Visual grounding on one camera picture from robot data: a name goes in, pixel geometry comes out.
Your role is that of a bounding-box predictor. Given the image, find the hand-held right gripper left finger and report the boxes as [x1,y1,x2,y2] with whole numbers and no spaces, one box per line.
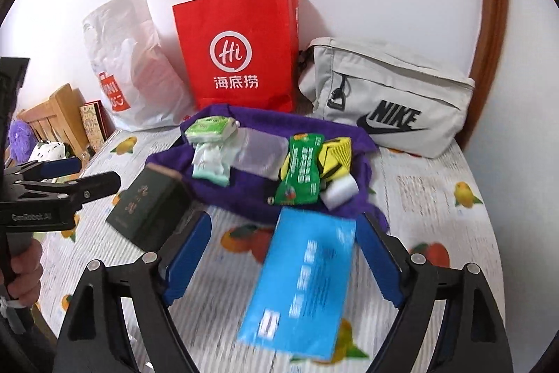
[55,209,213,373]

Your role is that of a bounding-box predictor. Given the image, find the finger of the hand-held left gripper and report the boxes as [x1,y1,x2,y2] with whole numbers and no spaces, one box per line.
[26,172,122,208]
[4,158,83,184]

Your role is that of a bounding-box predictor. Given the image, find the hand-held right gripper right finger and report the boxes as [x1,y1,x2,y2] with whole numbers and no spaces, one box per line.
[356,212,514,373]

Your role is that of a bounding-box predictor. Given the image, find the blue tissue pack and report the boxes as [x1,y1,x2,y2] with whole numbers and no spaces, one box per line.
[237,206,356,360]

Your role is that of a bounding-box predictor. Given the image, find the yellow black sock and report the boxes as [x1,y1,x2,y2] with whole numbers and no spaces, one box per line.
[317,137,352,186]

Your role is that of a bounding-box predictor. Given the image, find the green snack packet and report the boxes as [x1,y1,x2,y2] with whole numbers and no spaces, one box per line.
[274,132,326,205]

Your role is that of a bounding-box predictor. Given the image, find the white face mask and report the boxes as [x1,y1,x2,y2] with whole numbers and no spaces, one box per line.
[229,127,290,181]

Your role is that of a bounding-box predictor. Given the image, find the person's left hand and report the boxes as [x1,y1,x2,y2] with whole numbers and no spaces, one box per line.
[0,243,44,309]

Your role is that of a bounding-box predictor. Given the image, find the purple plush toy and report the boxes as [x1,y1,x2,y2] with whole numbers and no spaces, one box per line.
[8,120,36,164]

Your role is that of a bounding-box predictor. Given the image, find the dark green box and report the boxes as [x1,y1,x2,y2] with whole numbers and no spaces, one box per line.
[106,163,193,251]

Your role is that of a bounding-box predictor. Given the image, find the brown patterned book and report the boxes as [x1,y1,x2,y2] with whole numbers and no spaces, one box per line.
[79,101,110,146]

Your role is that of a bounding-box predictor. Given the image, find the fruit print tablecloth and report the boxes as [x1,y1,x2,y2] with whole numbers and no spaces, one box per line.
[32,128,505,373]

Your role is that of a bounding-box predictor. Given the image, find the purple towel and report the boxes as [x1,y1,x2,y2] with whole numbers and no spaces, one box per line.
[145,104,390,234]

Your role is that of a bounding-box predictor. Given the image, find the white plastic bag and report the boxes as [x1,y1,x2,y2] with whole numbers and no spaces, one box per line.
[83,0,197,132]

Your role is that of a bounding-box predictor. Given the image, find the grey waist bag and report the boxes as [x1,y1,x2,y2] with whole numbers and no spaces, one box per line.
[298,37,476,159]

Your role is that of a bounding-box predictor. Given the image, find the red paper bag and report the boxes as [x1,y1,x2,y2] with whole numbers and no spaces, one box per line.
[172,0,300,114]

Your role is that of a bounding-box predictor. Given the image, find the brown wooden door frame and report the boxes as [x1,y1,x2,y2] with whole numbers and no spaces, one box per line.
[465,0,509,151]

